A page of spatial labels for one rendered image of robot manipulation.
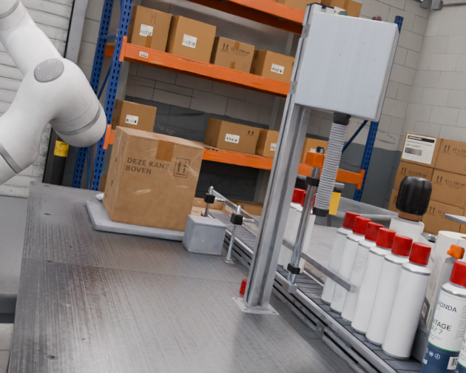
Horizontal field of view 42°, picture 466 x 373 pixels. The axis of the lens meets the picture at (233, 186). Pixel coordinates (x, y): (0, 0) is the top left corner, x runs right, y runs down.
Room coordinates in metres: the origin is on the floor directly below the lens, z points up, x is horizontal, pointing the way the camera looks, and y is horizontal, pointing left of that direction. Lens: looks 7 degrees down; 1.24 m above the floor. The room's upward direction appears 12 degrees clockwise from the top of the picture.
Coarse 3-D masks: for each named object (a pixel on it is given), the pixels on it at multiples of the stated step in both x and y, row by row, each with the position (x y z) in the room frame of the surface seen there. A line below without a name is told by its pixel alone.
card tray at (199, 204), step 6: (198, 198) 2.50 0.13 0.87; (198, 204) 2.50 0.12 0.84; (204, 204) 2.51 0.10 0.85; (210, 204) 2.51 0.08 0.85; (216, 204) 2.52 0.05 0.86; (222, 204) 2.53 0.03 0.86; (192, 210) 2.38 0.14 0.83; (198, 210) 2.41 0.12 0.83; (204, 210) 2.44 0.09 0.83; (210, 210) 2.47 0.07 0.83; (216, 210) 2.50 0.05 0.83; (222, 210) 2.52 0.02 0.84
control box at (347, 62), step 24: (312, 24) 1.25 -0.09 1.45; (336, 24) 1.24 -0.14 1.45; (360, 24) 1.23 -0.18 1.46; (384, 24) 1.21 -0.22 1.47; (312, 48) 1.25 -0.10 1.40; (336, 48) 1.24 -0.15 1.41; (360, 48) 1.22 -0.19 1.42; (384, 48) 1.21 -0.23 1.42; (312, 72) 1.25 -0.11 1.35; (336, 72) 1.23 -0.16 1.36; (360, 72) 1.22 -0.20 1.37; (384, 72) 1.21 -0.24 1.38; (312, 96) 1.24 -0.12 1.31; (336, 96) 1.23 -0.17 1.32; (360, 96) 1.22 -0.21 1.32; (384, 96) 1.28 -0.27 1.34
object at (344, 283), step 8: (216, 192) 2.09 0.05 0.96; (232, 208) 1.89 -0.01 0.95; (248, 216) 1.75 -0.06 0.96; (256, 224) 1.68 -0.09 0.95; (288, 248) 1.45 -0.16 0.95; (304, 256) 1.37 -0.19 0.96; (312, 264) 1.32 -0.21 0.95; (320, 264) 1.29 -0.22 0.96; (328, 272) 1.25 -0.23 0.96; (336, 272) 1.24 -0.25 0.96; (336, 280) 1.22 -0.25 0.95; (344, 280) 1.19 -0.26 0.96; (352, 288) 1.16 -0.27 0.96
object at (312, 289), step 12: (216, 216) 2.09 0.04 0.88; (228, 216) 2.14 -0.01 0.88; (228, 228) 1.92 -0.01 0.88; (240, 228) 1.96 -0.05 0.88; (240, 240) 1.78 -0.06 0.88; (252, 240) 1.81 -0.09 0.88; (300, 276) 1.48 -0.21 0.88; (300, 288) 1.37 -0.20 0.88; (312, 288) 1.39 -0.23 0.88; (312, 300) 1.29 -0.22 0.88; (348, 324) 1.17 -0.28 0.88; (360, 336) 1.11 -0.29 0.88; (372, 348) 1.06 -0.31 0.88; (384, 360) 1.01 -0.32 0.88; (396, 360) 1.02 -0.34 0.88; (408, 360) 1.04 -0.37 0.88; (408, 372) 0.98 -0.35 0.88
